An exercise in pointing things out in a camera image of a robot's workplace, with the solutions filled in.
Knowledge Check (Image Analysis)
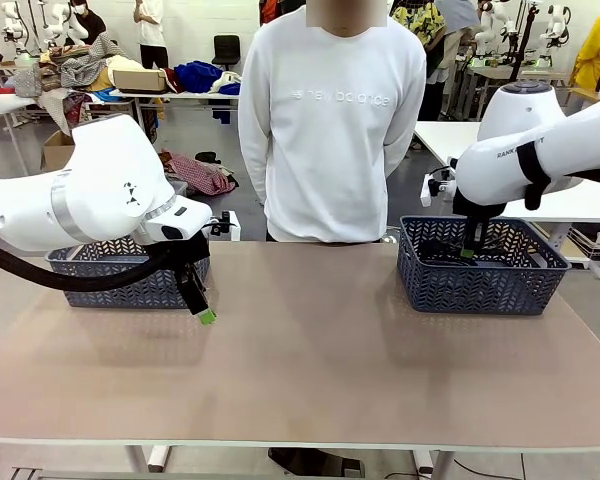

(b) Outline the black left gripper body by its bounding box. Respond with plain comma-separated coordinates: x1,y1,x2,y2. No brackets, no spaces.
172,235,211,277

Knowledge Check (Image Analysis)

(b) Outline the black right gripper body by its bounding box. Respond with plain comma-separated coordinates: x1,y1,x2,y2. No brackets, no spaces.
452,192,507,221

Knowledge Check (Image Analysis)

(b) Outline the black smooth power cable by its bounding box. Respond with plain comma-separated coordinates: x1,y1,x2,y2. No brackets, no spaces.
417,239,464,265

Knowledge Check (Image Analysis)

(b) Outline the left forearm in white sleeve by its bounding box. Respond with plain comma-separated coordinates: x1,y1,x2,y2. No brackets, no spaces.
382,134,422,180

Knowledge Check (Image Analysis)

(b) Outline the right forearm in white sleeve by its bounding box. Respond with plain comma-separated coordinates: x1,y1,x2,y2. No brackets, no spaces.
238,139,277,207

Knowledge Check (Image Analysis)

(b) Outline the grey-blue plastic basket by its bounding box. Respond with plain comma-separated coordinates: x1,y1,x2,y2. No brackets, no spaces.
397,214,573,317
45,237,212,310

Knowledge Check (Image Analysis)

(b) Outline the large white table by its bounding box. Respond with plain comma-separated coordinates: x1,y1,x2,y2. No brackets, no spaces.
413,121,600,225

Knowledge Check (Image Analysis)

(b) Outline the red plaid cloth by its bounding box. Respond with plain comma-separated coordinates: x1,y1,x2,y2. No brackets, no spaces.
159,151,240,197

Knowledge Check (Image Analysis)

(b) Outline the white robot bench table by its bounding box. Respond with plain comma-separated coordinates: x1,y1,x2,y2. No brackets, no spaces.
462,63,571,121

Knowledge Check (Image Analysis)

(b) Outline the white cabinet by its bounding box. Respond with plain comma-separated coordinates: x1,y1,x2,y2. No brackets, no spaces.
562,88,600,119

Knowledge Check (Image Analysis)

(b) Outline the person in white sweatshirt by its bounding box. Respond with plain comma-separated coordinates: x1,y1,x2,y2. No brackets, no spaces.
238,0,428,244

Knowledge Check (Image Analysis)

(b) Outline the long white table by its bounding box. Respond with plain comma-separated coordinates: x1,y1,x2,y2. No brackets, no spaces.
107,88,242,146

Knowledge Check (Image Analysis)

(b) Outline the black tripod stand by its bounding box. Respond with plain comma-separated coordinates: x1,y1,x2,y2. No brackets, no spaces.
499,0,541,86

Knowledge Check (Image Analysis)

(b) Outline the white table leg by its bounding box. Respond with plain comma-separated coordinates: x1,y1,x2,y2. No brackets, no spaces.
410,448,454,480
124,443,174,474

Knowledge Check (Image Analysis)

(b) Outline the open cardboard box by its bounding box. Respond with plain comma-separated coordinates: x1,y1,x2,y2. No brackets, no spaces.
42,130,77,172

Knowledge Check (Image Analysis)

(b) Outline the white and yellow cloth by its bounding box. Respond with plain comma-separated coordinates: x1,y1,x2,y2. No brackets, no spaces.
208,69,242,95

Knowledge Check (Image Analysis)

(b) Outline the blue cloth pile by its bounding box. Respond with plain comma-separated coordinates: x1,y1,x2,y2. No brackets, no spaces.
173,60,225,94

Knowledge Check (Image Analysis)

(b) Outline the closed flat cardboard box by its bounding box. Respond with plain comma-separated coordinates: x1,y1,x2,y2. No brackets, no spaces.
112,68,169,94

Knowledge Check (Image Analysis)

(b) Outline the person in yellow patterned shirt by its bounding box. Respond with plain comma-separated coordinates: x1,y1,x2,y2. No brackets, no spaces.
389,0,449,121

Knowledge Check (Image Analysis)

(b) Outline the black office chair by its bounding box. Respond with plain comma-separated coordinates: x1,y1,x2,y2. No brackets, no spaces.
211,34,242,69

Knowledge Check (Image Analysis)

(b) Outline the mixed clothes pile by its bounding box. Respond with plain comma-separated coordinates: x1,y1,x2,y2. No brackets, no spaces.
12,35,134,124

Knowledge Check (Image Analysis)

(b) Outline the person in white t-shirt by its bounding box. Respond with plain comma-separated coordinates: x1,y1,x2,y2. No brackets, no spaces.
133,0,171,70

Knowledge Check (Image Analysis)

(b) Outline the small white table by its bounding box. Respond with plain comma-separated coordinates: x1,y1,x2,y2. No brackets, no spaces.
0,92,49,176

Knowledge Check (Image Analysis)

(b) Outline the person in black clothes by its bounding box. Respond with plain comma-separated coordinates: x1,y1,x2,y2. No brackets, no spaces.
69,0,107,46

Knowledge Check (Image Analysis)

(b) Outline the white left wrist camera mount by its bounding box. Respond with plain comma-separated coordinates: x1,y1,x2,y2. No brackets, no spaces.
210,210,242,242

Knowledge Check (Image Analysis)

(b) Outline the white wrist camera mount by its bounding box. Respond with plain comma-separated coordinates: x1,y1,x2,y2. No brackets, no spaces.
421,167,460,207
210,210,242,242

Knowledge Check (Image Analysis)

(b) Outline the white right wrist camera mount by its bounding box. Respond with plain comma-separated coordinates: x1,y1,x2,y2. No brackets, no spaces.
421,167,460,207

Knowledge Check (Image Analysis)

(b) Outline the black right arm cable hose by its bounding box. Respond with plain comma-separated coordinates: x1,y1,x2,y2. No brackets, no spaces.
517,141,600,211

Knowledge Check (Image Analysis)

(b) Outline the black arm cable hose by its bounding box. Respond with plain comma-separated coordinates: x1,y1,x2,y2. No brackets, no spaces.
0,234,181,293
517,141,600,211

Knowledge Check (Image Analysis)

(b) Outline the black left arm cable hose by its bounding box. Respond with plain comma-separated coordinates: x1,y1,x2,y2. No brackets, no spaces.
0,234,181,293

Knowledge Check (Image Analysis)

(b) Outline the white wire rack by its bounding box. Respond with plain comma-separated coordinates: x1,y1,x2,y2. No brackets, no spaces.
568,222,600,281

